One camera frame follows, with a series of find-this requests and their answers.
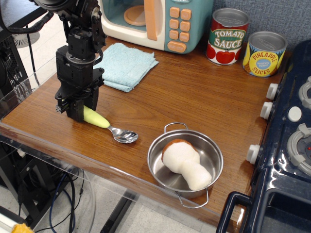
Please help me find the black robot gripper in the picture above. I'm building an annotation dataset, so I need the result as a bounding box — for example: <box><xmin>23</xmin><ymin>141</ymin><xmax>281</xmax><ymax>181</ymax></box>
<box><xmin>55</xmin><ymin>46</ymin><xmax>104</xmax><ymax>122</ymax></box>

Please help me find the spoon with green carrot handle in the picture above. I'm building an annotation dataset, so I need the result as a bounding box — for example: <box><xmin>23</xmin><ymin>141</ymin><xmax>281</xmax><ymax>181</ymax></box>
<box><xmin>83</xmin><ymin>106</ymin><xmax>138</xmax><ymax>144</ymax></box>

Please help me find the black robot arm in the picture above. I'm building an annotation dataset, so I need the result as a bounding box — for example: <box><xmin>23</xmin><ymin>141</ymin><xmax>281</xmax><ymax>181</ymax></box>
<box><xmin>0</xmin><ymin>0</ymin><xmax>106</xmax><ymax>122</ymax></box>

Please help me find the stainless steel pot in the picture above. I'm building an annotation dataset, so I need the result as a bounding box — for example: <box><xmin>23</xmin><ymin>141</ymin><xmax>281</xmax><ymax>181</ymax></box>
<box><xmin>147</xmin><ymin>123</ymin><xmax>224</xmax><ymax>209</ymax></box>

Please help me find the light blue folded cloth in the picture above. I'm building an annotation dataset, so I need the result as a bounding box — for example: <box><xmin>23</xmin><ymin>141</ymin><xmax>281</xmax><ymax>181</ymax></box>
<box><xmin>94</xmin><ymin>43</ymin><xmax>158</xmax><ymax>93</ymax></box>

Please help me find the plush mushroom toy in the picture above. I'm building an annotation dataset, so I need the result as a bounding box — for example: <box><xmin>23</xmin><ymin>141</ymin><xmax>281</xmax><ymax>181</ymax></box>
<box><xmin>161</xmin><ymin>139</ymin><xmax>212</xmax><ymax>191</ymax></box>

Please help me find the black desk at left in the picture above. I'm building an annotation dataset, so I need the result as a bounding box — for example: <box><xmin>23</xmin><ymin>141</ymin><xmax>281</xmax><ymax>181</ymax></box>
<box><xmin>0</xmin><ymin>0</ymin><xmax>52</xmax><ymax>41</ymax></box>

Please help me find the teal toy microwave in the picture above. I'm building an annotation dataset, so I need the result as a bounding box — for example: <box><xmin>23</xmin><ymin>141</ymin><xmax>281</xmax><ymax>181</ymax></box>
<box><xmin>100</xmin><ymin>0</ymin><xmax>214</xmax><ymax>54</ymax></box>

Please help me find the tomato sauce can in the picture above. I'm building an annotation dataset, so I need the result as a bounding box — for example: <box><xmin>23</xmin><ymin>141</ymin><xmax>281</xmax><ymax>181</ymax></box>
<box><xmin>206</xmin><ymin>8</ymin><xmax>250</xmax><ymax>65</ymax></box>

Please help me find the pineapple slices can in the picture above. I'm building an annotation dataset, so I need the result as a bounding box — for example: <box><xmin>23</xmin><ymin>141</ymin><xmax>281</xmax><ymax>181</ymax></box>
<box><xmin>242</xmin><ymin>31</ymin><xmax>288</xmax><ymax>78</ymax></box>

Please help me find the dark blue toy stove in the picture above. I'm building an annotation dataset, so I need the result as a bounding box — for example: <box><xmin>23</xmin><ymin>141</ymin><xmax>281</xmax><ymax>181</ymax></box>
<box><xmin>217</xmin><ymin>40</ymin><xmax>311</xmax><ymax>233</ymax></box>

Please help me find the blue cable under table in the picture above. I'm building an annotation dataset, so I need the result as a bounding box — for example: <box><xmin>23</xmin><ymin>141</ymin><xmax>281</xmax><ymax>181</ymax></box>
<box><xmin>49</xmin><ymin>172</ymin><xmax>76</xmax><ymax>233</ymax></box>

